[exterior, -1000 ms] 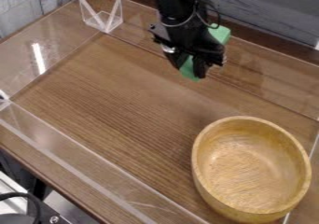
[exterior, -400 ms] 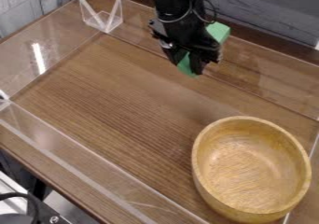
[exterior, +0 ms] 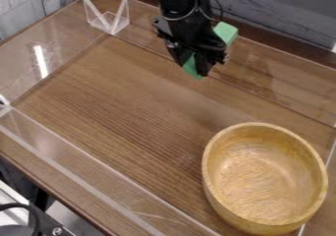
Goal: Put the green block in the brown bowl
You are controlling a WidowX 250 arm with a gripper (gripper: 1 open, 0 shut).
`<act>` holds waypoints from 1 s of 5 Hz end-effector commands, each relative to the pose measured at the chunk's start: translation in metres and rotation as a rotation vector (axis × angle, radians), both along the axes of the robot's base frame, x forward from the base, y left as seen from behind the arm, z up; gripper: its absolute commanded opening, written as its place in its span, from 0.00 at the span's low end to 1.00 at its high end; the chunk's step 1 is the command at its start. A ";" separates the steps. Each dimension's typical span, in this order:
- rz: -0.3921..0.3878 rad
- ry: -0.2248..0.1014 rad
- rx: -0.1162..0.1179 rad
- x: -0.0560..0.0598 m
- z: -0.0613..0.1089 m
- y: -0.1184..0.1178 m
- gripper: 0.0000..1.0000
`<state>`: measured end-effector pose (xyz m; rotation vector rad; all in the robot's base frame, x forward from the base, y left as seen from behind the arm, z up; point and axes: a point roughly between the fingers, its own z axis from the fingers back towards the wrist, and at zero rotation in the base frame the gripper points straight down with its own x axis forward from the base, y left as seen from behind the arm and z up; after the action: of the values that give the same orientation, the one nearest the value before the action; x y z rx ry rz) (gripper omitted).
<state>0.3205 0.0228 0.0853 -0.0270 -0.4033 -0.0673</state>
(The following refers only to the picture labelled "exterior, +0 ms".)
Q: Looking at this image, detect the clear acrylic enclosure wall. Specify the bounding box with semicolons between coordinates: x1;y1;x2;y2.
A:
0;0;336;236

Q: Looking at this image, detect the clear acrylic corner bracket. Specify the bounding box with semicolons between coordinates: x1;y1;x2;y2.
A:
82;0;129;35

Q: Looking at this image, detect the black metal bracket with bolt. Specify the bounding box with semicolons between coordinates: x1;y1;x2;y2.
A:
41;216;76;236

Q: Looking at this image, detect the brown wooden bowl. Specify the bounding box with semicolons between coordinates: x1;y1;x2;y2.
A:
202;122;328;236

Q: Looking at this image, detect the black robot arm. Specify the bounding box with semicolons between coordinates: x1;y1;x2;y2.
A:
152;0;226;77

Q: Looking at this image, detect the green rectangular block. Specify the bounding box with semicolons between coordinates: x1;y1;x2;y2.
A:
182;22;237;79

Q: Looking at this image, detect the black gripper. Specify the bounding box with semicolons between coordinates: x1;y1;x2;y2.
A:
152;12;226;77

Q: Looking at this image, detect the black cable bottom left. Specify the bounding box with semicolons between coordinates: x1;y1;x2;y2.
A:
0;202;44;236

